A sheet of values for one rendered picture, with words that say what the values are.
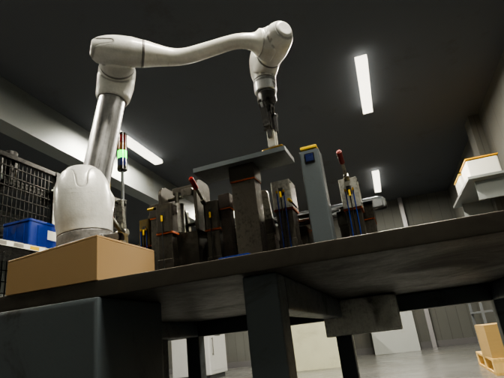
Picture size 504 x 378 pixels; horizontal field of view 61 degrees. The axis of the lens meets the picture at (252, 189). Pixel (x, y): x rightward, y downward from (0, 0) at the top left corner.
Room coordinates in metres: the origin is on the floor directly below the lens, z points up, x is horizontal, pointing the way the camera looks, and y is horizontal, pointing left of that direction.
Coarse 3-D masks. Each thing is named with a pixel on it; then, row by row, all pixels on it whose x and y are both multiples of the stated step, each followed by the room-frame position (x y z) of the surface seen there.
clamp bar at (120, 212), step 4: (116, 200) 1.88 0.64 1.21; (120, 200) 1.88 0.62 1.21; (116, 204) 1.88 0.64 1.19; (120, 204) 1.88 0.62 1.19; (124, 204) 1.92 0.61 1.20; (116, 208) 1.89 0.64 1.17; (120, 208) 1.89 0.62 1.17; (116, 212) 1.89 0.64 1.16; (120, 212) 1.89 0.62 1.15; (124, 212) 1.90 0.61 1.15; (116, 216) 1.90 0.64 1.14; (120, 216) 1.89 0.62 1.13; (124, 216) 1.90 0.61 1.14; (120, 220) 1.90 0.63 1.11; (124, 220) 1.90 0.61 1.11; (120, 224) 1.90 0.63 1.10; (124, 224) 1.90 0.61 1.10; (124, 228) 1.90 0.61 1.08
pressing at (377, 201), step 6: (366, 198) 1.62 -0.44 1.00; (372, 198) 1.61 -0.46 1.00; (378, 198) 1.61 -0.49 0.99; (384, 198) 1.62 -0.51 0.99; (336, 204) 1.66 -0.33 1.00; (342, 204) 1.65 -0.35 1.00; (372, 204) 1.71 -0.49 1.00; (378, 204) 1.72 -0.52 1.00; (384, 204) 1.72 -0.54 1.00; (306, 210) 1.70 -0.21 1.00; (336, 210) 1.73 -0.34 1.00; (378, 210) 1.79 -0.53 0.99; (300, 216) 1.76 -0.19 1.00; (306, 216) 1.77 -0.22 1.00; (336, 216) 1.83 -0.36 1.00; (276, 222) 1.81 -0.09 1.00; (300, 222) 1.87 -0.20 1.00; (306, 222) 1.87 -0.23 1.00
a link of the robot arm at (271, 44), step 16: (256, 32) 1.27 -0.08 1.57; (272, 32) 1.24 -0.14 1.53; (288, 32) 1.25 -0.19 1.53; (144, 48) 1.26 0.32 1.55; (160, 48) 1.29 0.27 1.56; (176, 48) 1.32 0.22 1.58; (192, 48) 1.31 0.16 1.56; (208, 48) 1.29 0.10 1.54; (224, 48) 1.29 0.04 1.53; (240, 48) 1.30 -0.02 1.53; (256, 48) 1.29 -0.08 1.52; (272, 48) 1.28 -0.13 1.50; (288, 48) 1.30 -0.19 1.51; (144, 64) 1.31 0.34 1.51; (160, 64) 1.33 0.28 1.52; (176, 64) 1.35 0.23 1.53; (272, 64) 1.38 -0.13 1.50
